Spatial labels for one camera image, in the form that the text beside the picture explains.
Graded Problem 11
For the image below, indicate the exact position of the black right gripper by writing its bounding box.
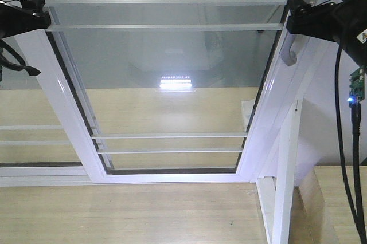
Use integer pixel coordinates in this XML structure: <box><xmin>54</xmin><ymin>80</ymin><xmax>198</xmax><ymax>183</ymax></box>
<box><xmin>286</xmin><ymin>0</ymin><xmax>366</xmax><ymax>66</ymax></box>

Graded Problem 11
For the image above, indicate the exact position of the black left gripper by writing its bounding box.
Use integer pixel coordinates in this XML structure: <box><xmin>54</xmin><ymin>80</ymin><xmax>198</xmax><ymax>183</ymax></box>
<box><xmin>1</xmin><ymin>0</ymin><xmax>51</xmax><ymax>39</ymax></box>

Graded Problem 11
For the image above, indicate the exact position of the grey door pull handle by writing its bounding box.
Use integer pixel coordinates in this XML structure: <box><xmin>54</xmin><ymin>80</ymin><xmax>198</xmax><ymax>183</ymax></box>
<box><xmin>280</xmin><ymin>33</ymin><xmax>308</xmax><ymax>66</ymax></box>

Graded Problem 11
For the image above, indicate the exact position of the white framed glass sliding door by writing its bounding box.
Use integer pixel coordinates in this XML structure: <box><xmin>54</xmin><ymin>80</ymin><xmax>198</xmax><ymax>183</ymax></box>
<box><xmin>8</xmin><ymin>0</ymin><xmax>327</xmax><ymax>184</ymax></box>

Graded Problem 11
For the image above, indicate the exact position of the green circuit board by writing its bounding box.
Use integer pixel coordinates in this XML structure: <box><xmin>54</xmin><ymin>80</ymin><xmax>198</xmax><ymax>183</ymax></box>
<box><xmin>348</xmin><ymin>66</ymin><xmax>365</xmax><ymax>107</ymax></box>

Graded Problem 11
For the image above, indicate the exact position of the white fixed glass panel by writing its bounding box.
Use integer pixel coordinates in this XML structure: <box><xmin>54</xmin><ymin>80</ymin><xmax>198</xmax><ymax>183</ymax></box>
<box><xmin>1</xmin><ymin>30</ymin><xmax>99</xmax><ymax>186</ymax></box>

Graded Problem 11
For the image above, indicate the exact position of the light wooden block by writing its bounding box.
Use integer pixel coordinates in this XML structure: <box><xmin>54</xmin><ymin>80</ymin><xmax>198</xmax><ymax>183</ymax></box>
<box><xmin>299</xmin><ymin>166</ymin><xmax>360</xmax><ymax>243</ymax></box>

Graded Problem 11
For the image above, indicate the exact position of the white door frame post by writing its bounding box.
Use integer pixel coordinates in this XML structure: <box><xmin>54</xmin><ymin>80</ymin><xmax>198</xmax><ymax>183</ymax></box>
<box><xmin>255</xmin><ymin>0</ymin><xmax>342</xmax><ymax>244</ymax></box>

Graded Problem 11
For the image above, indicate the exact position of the black cable right side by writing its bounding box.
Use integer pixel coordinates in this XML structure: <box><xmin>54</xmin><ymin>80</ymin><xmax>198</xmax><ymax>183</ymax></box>
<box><xmin>334</xmin><ymin>26</ymin><xmax>367</xmax><ymax>244</ymax></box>

